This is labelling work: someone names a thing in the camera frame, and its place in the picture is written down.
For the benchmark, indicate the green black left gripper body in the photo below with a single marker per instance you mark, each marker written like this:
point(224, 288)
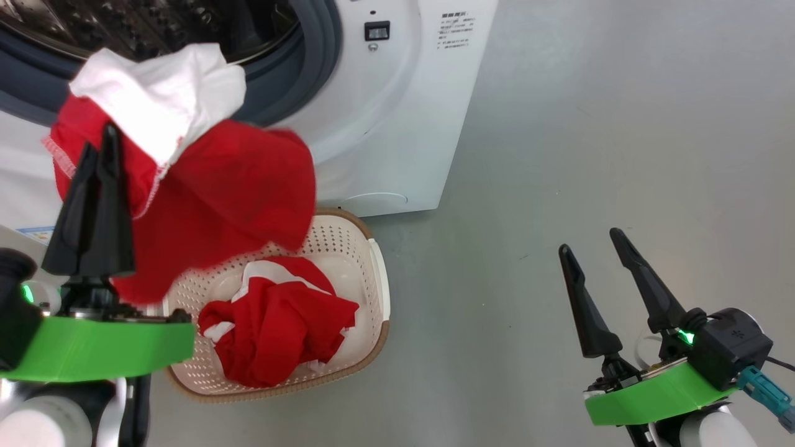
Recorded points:
point(112, 347)

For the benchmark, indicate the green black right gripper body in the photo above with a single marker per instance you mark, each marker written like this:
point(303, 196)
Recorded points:
point(658, 394)

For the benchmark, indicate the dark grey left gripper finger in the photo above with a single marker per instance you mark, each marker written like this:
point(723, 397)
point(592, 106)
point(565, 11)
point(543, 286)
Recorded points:
point(71, 230)
point(112, 230)

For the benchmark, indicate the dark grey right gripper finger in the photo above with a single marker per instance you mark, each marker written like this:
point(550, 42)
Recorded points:
point(590, 323)
point(658, 304)

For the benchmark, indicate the red and white garment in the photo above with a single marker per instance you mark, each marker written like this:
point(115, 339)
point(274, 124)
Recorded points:
point(236, 192)

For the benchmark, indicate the red garment with white stripes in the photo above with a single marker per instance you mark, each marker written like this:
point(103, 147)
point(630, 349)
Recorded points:
point(279, 329)

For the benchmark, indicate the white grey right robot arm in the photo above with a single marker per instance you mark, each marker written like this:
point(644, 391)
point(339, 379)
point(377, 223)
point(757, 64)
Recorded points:
point(714, 428)

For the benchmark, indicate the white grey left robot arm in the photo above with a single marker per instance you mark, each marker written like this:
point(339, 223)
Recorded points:
point(56, 416)

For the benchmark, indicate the cream perforated laundry basket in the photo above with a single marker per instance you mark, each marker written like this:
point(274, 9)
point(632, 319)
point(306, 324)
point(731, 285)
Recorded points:
point(366, 310)

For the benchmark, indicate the white washing machine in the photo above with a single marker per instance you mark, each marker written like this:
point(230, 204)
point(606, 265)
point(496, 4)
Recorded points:
point(385, 124)

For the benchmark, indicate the blue energy label sticker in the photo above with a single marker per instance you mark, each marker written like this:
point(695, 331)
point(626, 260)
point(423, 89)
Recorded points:
point(37, 234)

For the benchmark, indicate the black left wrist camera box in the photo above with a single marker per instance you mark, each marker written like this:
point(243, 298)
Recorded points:
point(15, 310)

